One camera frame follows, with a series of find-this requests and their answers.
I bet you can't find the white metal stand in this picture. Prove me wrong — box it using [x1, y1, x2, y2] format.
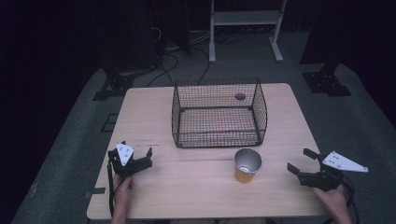
[208, 0, 288, 64]

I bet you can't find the black wire basket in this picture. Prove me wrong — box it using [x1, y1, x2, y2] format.
[171, 77, 269, 149]

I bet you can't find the metal cup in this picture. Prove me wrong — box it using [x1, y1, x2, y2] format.
[233, 147, 263, 185]

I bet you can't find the black floor cable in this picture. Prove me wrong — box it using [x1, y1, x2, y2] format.
[146, 51, 180, 89]
[191, 46, 211, 86]

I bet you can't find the person's right hand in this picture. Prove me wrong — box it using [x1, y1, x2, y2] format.
[312, 184, 350, 219]

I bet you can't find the black tape square outline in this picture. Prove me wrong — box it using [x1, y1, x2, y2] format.
[100, 113, 120, 133]

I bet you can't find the black stand base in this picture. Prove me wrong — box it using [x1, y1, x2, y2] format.
[301, 60, 353, 98]
[92, 60, 135, 102]

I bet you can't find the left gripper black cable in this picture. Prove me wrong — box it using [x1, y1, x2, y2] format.
[106, 158, 116, 217]

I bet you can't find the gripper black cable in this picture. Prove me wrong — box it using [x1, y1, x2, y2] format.
[341, 175, 361, 224]
[106, 158, 116, 217]

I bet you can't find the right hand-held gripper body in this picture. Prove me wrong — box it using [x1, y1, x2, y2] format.
[298, 150, 370, 192]

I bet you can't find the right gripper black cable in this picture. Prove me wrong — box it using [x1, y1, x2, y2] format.
[341, 175, 361, 224]

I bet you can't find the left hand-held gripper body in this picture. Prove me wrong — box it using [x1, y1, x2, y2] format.
[111, 141, 154, 180]

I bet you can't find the person's left hand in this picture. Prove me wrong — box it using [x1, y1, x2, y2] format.
[112, 173, 135, 213]

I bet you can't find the black tape strip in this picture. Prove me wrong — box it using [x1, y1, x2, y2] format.
[84, 187, 106, 200]

